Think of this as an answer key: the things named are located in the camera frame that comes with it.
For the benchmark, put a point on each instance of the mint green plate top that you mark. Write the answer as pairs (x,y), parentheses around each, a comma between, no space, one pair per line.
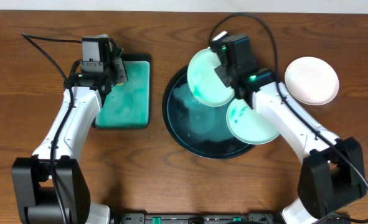
(203,81)

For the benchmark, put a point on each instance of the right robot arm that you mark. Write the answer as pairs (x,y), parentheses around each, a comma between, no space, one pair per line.
(332,169)

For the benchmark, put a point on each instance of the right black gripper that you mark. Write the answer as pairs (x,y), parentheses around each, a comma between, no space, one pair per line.
(221,72)

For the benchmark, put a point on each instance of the mint green plate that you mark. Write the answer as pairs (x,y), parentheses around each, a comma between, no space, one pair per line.
(247,125)
(203,81)

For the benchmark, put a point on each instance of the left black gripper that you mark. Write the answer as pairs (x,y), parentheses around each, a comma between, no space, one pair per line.
(119,70)

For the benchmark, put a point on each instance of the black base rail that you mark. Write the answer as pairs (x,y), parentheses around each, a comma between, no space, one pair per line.
(140,218)

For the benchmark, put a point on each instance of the white plate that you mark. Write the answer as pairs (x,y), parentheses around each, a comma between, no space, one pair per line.
(311,81)

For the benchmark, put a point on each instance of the black rectangular sponge tray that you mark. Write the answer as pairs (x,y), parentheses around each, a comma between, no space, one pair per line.
(128,104)

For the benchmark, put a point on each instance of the round black serving tray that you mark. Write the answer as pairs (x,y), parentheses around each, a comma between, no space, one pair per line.
(200,129)

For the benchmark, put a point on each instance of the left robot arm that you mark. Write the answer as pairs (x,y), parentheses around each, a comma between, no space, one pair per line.
(49,185)

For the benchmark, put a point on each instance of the green scouring sponge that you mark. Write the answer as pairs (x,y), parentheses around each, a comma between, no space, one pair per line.
(120,70)

